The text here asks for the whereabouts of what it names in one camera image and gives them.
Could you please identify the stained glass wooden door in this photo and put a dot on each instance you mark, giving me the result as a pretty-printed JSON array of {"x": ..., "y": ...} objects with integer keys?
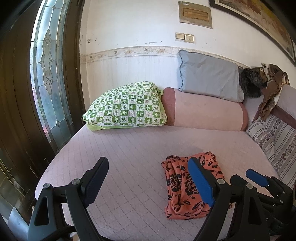
[{"x": 41, "y": 93}]

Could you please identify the striped floral pillow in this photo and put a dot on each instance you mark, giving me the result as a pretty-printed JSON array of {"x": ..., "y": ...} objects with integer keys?
[{"x": 263, "y": 138}]

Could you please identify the orange black floral shirt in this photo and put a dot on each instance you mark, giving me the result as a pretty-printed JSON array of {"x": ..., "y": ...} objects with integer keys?
[{"x": 184, "y": 200}]

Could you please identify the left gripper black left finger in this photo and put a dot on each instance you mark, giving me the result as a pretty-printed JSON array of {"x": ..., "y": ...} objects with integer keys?
[{"x": 62, "y": 210}]

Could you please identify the dark furry cushion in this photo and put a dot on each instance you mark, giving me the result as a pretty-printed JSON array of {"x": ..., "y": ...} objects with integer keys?
[{"x": 250, "y": 82}]

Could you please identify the grey blue pillow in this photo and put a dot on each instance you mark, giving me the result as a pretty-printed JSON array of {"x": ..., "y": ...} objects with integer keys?
[{"x": 207, "y": 75}]

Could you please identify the green white checkered pillow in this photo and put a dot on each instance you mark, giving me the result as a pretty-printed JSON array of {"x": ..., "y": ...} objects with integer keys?
[{"x": 129, "y": 106}]

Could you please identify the striped floral back cushion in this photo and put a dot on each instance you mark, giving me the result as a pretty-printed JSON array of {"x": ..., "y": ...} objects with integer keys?
[{"x": 284, "y": 142}]

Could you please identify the pink bolster cushion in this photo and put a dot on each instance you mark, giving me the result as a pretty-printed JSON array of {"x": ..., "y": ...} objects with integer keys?
[{"x": 189, "y": 110}]

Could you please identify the pink quilted mattress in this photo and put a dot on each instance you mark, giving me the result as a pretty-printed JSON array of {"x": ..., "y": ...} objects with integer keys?
[{"x": 131, "y": 203}]

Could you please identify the wall electrical panel box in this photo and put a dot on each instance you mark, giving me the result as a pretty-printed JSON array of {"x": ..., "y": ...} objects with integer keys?
[{"x": 195, "y": 14}]

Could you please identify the framed painting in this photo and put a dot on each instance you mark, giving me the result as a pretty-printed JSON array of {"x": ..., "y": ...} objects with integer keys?
[{"x": 257, "y": 14}]

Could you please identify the brown patterned cloth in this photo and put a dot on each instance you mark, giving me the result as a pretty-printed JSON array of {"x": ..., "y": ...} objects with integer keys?
[{"x": 274, "y": 78}]

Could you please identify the beige wall switch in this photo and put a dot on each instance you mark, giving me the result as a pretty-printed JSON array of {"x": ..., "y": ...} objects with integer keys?
[{"x": 188, "y": 38}]

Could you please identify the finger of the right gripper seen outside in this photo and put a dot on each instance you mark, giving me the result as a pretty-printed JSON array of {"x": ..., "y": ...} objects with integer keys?
[{"x": 256, "y": 177}]

